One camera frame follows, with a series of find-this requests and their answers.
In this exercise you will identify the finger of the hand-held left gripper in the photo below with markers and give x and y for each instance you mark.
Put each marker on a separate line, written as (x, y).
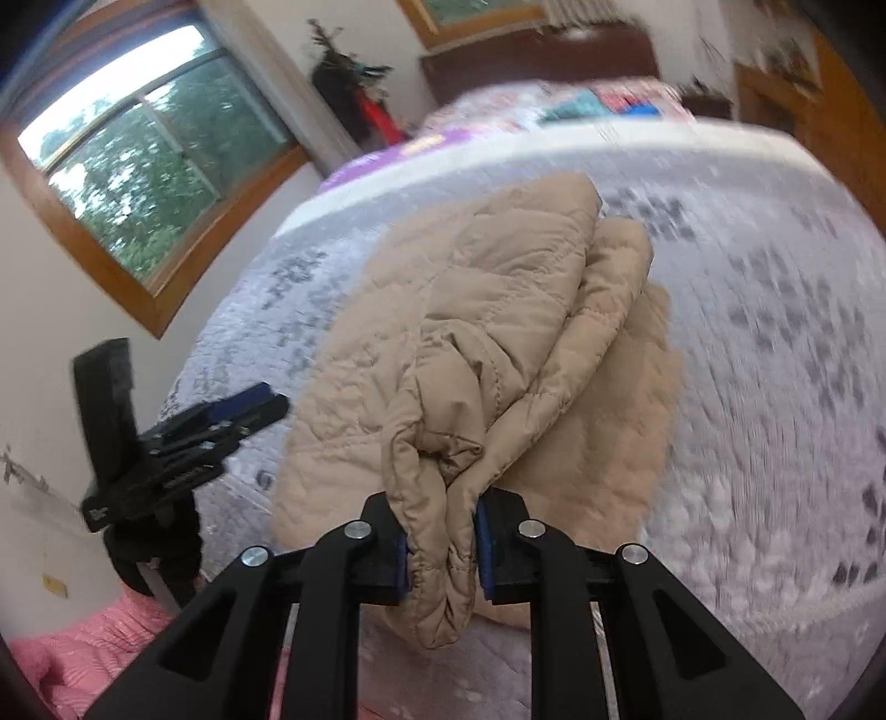
(242, 405)
(207, 443)

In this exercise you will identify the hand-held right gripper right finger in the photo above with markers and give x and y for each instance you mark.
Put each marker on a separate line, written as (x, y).
(484, 554)

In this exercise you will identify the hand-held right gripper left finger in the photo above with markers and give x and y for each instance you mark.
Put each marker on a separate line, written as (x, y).
(400, 568)

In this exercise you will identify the tan quilted jacket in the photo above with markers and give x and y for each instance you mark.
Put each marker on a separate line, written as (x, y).
(484, 311)

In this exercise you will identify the person's left forearm pink sleeve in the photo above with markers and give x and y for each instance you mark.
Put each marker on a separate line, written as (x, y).
(76, 658)

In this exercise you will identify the coat rack with clothes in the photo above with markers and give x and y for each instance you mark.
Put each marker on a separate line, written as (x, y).
(349, 83)

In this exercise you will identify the person's left hand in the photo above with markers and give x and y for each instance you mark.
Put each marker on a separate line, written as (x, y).
(163, 547)

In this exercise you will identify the grey floral bed quilt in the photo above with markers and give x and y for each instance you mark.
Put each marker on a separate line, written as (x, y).
(747, 415)

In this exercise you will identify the purple floral bed sheet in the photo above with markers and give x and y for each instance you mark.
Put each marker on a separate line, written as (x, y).
(408, 149)

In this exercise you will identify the beige curtain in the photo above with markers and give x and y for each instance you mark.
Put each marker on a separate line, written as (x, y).
(277, 69)

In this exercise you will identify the pink floral patchwork blanket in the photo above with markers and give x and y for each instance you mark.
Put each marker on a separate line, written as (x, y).
(498, 104)

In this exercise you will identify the small wooden framed window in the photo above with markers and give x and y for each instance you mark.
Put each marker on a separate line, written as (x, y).
(415, 21)

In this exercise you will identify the teal quilted cloth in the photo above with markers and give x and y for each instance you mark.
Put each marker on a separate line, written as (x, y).
(574, 107)

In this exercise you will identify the dark wooden headboard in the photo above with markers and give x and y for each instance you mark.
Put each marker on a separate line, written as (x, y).
(540, 62)

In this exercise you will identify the blue cloth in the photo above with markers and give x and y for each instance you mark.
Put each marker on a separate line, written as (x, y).
(638, 111)

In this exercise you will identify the dark nightstand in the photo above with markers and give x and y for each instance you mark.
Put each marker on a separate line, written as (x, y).
(706, 105)

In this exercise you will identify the wooden desk with clutter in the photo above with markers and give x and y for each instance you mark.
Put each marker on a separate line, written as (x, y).
(768, 93)

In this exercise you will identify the wooden wardrobe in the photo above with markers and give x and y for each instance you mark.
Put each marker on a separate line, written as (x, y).
(844, 124)

